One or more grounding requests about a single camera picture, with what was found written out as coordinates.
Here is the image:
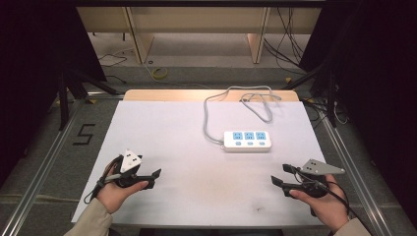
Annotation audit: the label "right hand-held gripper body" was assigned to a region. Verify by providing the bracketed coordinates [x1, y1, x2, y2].
[288, 158, 346, 199]

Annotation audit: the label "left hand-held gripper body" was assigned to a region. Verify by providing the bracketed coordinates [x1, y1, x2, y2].
[112, 148, 146, 189]

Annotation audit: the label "person's left hand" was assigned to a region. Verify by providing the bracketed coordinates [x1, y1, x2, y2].
[95, 163, 149, 215]

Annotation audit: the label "person's right hand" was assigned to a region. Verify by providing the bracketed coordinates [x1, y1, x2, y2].
[288, 173, 349, 232]

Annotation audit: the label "white table cover sheet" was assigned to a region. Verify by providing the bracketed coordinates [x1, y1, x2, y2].
[71, 99, 327, 228]

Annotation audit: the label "white power strip blue sockets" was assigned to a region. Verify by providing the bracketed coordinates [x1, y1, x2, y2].
[223, 130, 272, 153]

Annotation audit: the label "black metal stand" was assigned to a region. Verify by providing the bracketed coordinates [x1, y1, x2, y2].
[57, 64, 120, 132]
[280, 60, 339, 129]

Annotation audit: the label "yellow tape roll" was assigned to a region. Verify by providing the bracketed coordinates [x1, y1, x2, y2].
[150, 66, 169, 81]

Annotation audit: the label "dark curtain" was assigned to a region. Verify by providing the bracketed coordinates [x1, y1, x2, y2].
[298, 0, 417, 227]
[0, 0, 108, 188]

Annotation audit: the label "light wooden shelf unit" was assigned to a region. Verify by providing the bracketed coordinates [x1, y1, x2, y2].
[76, 6, 323, 65]

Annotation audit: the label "aluminium floor rail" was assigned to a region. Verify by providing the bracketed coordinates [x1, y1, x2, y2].
[318, 112, 395, 236]
[0, 97, 87, 236]

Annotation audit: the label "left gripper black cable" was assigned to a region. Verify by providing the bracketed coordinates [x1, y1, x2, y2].
[83, 156, 123, 205]

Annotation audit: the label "tangled floor cables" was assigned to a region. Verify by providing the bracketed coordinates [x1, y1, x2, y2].
[302, 96, 349, 130]

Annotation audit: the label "grey power strip cable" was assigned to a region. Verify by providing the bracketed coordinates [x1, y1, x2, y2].
[203, 85, 283, 146]

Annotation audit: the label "thin black floor cable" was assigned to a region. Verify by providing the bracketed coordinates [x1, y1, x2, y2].
[97, 52, 130, 85]

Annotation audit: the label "bundle of black hanging cables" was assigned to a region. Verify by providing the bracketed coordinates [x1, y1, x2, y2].
[263, 7, 307, 71]

